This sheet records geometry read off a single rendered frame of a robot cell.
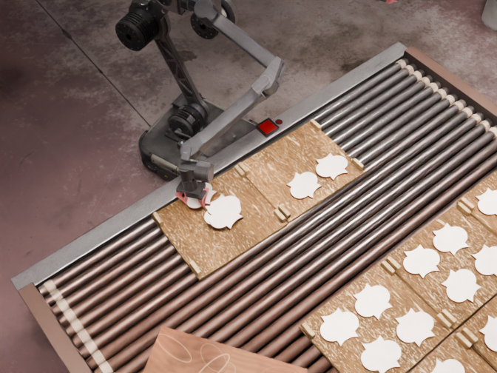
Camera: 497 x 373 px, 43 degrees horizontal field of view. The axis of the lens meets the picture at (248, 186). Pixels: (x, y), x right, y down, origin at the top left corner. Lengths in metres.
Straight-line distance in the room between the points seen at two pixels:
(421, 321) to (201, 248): 0.84
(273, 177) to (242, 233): 0.29
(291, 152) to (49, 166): 1.80
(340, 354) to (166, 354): 0.59
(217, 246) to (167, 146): 1.32
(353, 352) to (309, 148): 0.90
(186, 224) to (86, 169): 1.55
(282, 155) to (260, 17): 2.25
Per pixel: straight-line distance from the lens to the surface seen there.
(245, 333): 2.25
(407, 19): 4.86
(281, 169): 2.59
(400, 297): 2.34
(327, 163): 2.61
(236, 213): 2.42
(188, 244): 2.40
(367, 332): 2.26
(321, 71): 4.35
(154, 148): 3.60
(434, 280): 2.41
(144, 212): 2.53
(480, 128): 2.92
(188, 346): 2.11
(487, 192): 2.68
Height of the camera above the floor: 2.99
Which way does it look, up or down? 54 degrees down
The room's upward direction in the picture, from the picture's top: 1 degrees counter-clockwise
